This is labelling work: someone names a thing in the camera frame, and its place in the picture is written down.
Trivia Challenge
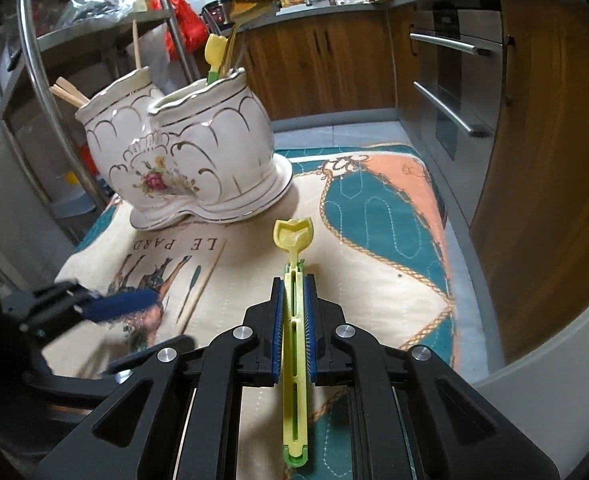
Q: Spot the wooden kitchen cabinet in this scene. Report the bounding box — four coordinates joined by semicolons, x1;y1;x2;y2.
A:
239;10;400;121

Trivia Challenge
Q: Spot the white floral ceramic utensil holder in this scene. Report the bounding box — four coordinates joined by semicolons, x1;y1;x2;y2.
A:
74;67;294;232

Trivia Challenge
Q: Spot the red plastic bag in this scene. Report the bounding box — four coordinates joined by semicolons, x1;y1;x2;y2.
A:
152;0;210;61

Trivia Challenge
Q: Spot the chrome metal rack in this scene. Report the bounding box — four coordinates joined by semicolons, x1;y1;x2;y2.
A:
17;0;198;211

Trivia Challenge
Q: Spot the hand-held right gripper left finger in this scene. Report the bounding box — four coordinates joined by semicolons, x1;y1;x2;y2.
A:
34;276;284;480

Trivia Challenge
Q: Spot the grey kitchen countertop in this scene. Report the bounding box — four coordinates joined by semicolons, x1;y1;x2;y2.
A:
234;0;575;26

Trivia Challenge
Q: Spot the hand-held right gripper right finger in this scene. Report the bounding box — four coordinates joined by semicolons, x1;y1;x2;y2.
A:
303;276;558;480

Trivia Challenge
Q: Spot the printed quilted table mat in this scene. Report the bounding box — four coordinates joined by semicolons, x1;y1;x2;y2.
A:
54;142;458;480

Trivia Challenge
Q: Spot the grey plastic bag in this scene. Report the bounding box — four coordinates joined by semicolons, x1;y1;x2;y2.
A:
57;0;148;28

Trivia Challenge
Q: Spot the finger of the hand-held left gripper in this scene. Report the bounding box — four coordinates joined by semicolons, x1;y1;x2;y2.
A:
69;282;159;323
103;334;198;377

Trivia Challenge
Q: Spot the dark countertop cooker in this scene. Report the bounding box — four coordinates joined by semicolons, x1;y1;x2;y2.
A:
202;0;235;36

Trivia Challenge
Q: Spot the wooden oven cabinet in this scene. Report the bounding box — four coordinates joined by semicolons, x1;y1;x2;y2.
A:
469;0;589;361

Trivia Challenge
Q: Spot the stainless built-in oven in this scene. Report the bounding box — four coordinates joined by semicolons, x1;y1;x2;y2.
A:
407;0;513;161

